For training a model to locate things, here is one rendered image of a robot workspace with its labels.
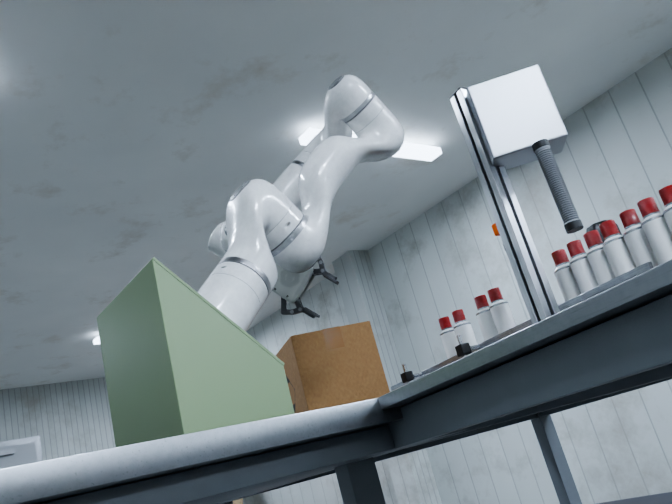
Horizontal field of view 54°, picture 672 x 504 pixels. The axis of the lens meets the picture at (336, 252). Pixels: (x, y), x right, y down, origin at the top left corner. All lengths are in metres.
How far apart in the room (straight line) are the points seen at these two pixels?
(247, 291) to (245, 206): 0.20
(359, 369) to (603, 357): 1.16
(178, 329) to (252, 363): 0.13
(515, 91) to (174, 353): 0.96
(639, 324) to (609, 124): 4.56
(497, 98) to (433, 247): 4.67
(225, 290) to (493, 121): 0.71
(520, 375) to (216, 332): 0.48
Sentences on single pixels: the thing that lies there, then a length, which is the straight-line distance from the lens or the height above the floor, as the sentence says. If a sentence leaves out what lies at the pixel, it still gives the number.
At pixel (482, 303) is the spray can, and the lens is 1.84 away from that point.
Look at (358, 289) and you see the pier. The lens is 6.58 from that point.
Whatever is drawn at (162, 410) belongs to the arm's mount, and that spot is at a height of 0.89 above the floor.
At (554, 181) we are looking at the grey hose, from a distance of 1.48.
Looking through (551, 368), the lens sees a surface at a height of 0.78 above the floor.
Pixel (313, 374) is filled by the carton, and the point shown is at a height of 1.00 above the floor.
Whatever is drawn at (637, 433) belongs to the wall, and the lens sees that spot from 5.25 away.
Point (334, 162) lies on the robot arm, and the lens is 1.51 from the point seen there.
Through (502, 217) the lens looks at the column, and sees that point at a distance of 1.53.
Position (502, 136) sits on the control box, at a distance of 1.54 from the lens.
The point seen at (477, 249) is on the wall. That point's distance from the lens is 5.85.
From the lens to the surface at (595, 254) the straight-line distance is 1.54.
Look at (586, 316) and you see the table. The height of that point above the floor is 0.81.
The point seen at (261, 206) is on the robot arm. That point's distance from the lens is 1.37.
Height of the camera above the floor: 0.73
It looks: 18 degrees up
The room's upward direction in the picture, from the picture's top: 16 degrees counter-clockwise
